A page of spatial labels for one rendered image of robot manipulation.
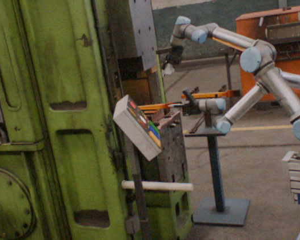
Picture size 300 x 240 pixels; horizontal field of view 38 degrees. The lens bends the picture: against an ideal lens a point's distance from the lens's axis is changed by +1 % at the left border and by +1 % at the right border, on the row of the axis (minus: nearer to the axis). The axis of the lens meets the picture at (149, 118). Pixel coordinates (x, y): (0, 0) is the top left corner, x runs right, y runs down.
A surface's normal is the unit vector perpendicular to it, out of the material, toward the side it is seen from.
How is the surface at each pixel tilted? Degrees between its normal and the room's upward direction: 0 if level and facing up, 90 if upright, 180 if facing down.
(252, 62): 84
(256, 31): 90
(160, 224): 90
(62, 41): 89
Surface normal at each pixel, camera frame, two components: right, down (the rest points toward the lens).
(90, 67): -0.40, 0.29
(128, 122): 0.02, 0.26
